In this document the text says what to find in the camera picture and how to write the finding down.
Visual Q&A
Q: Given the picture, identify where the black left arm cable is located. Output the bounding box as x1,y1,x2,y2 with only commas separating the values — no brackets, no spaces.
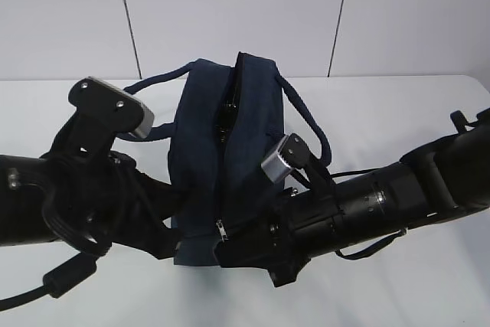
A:
0,185,112,315

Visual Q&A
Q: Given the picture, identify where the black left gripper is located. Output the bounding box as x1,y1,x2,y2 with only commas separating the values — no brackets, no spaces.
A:
87,152,182,260

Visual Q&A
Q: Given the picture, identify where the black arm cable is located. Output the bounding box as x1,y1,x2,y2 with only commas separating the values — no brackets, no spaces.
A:
335,173,407,260
0,185,112,315

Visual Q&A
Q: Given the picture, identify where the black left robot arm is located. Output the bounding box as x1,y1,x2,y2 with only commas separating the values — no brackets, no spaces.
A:
1,113,185,260

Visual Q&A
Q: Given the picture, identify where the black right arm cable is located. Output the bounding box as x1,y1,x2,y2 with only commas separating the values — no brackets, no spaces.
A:
335,173,407,260

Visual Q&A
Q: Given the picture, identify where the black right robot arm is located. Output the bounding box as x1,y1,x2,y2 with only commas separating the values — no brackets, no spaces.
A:
214,110,489,286

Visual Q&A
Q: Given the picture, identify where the navy blue lunch bag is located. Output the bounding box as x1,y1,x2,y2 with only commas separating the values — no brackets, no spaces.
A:
126,52,332,267

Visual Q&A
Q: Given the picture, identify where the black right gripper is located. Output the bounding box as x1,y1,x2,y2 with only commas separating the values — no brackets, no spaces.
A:
214,188,309,287

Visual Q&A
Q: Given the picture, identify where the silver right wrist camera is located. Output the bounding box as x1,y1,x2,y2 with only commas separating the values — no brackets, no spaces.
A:
260,133,332,190

